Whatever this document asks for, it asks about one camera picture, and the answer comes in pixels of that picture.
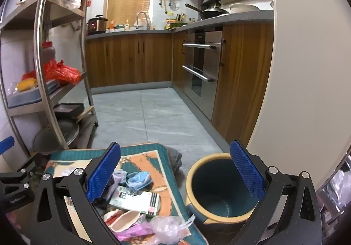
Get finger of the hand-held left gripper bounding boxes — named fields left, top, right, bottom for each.
left=0, top=152, right=41, bottom=189
left=0, top=136, right=15, bottom=155

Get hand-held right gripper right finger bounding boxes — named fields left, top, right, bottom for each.
left=230, top=139, right=322, bottom=245

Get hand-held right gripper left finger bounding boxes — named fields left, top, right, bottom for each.
left=31, top=141, right=122, bottom=245

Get light purple printed wrapper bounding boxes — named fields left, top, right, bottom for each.
left=112, top=170, right=128, bottom=188

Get teal trash bin yellow rim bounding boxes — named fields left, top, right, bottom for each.
left=185, top=153, right=261, bottom=225

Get white green carton box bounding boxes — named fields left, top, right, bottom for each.
left=108, top=189, right=161, bottom=217

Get grey flat box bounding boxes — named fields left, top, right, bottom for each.
left=7, top=80, right=63, bottom=109

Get round metal pan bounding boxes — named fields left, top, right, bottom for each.
left=33, top=119, right=81, bottom=154

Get yellow packet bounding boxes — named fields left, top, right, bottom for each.
left=17, top=78, right=38, bottom=92

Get teal orange printed mat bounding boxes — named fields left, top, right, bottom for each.
left=45, top=142, right=207, bottom=245

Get wooden board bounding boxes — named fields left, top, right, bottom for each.
left=75, top=106, right=95, bottom=123

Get pink plastic wrapper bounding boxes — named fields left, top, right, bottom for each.
left=114, top=222, right=155, bottom=245

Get black square tray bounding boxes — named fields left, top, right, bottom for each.
left=53, top=103, right=85, bottom=118

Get grey cloth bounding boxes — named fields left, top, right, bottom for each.
left=167, top=148, right=183, bottom=173

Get clear plastic bag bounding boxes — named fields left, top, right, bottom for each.
left=149, top=215, right=193, bottom=245

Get red plastic bag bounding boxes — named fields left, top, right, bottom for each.
left=22, top=60, right=82, bottom=86

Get jar with red lid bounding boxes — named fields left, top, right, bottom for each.
left=41, top=41, right=57, bottom=64

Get stainless built-in oven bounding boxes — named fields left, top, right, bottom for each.
left=181, top=30, right=223, bottom=122

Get wooden kitchen cabinets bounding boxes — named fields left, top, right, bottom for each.
left=84, top=24, right=275, bottom=147

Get steel rice cooker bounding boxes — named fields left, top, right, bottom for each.
left=87, top=15, right=109, bottom=36

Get metal kitchen faucet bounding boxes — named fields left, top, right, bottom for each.
left=136, top=11, right=151, bottom=30

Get black wok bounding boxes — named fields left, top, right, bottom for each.
left=185, top=1, right=230, bottom=21

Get white bowl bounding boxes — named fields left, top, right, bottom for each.
left=229, top=3, right=260, bottom=14

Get bamboo window blind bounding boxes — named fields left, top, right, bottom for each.
left=106, top=0, right=153, bottom=26

